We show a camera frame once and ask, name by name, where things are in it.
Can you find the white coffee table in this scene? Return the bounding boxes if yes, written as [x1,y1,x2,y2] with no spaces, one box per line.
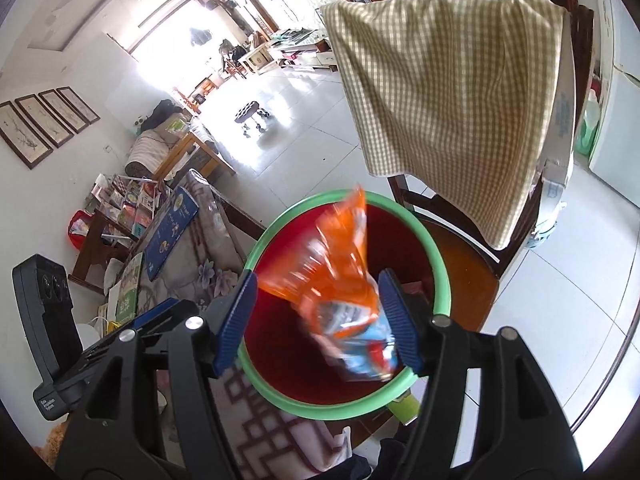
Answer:
[237,42,281,76]

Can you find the dark wooden side table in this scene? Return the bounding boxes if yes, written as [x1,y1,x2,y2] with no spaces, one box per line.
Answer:
[67,210,146,291]

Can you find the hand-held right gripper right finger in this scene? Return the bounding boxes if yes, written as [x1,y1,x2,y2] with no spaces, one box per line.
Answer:
[377,270,585,480]

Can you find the white television cabinet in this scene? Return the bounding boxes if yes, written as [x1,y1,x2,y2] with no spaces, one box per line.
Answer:
[270,30,341,73]

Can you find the red bucket with green rim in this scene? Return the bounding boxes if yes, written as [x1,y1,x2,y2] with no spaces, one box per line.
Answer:
[237,189,453,420]

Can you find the small round stool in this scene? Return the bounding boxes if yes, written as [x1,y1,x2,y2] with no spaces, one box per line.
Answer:
[234,101,271,133]

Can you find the wooden sofa with striped cushion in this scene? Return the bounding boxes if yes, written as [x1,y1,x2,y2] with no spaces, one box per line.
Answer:
[125,110,236,181]

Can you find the dark cloth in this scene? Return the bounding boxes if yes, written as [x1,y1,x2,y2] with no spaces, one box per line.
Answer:
[147,100,183,128]

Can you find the white refrigerator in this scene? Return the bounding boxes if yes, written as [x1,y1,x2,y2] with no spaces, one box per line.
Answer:
[587,0,640,191]

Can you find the dark wooden chair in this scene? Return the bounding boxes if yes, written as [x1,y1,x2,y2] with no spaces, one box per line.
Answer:
[387,5,596,333]

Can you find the green book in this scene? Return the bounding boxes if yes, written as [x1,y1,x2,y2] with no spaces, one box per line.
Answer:
[116,252,146,321]

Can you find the framed wall picture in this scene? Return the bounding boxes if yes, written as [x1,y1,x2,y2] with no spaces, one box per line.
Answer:
[15,94,75,148]
[39,89,90,133]
[0,101,53,170]
[56,86,101,125]

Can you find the magazine rack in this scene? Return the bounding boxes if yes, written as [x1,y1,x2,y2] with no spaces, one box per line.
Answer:
[85,172,166,241]

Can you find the pink box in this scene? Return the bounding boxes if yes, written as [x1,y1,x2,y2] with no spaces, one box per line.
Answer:
[397,281,428,301]

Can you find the green plastic bottle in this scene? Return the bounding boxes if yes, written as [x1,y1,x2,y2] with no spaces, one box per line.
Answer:
[575,90,601,156]

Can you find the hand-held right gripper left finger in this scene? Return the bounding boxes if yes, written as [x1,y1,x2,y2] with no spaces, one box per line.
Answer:
[54,270,261,480]

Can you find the white printed bag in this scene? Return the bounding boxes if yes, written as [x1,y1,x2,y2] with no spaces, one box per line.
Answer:
[532,10,576,251]

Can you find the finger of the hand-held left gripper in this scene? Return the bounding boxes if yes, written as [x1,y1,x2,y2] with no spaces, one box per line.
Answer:
[133,298,202,333]

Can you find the beige checked cloth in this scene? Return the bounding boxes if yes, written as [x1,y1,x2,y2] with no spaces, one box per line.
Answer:
[320,0,571,251]

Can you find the blue book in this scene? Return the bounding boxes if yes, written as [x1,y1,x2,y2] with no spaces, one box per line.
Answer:
[145,186,200,281]

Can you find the orange snack packet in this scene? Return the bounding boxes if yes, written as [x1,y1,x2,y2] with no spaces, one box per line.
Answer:
[257,185,401,383]

